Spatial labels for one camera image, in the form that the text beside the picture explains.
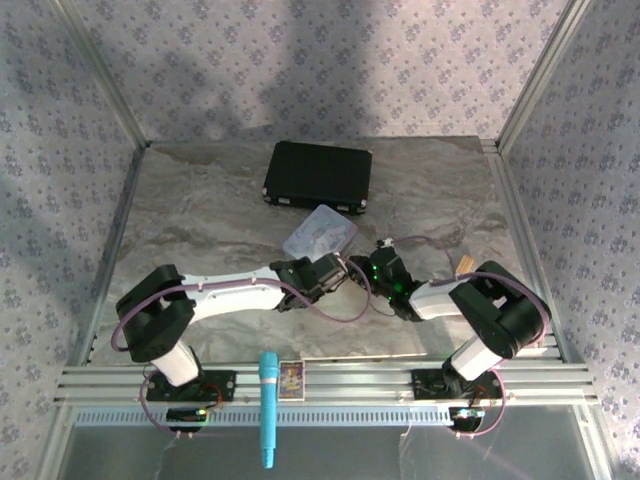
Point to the aluminium frame post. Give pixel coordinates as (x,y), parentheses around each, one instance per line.
(542,70)
(105,75)

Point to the shiny metal panel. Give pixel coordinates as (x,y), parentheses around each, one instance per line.
(350,452)

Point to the black right controller board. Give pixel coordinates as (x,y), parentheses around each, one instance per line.
(466,417)

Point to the aluminium mounting rail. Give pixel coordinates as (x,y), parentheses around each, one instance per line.
(350,382)

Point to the small picture card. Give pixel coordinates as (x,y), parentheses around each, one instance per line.
(292,380)

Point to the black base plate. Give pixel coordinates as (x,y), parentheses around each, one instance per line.
(425,385)
(220,385)

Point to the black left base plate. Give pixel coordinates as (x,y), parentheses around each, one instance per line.
(220,385)

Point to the small wooden block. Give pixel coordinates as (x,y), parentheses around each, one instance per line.
(466,264)

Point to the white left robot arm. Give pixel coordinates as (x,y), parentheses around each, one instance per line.
(230,295)

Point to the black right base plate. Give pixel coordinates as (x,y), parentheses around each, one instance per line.
(425,385)

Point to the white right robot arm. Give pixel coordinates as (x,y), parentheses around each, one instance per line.
(495,310)

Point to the aluminium side rail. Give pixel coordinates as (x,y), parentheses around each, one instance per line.
(525,225)
(107,240)

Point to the cyan marker pen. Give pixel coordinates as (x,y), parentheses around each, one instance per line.
(268,400)

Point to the black hard case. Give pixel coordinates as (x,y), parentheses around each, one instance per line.
(317,172)

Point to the black left controller board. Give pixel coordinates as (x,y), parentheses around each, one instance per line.
(186,417)

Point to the black controller board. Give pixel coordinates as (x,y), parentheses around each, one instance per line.
(466,417)
(186,417)

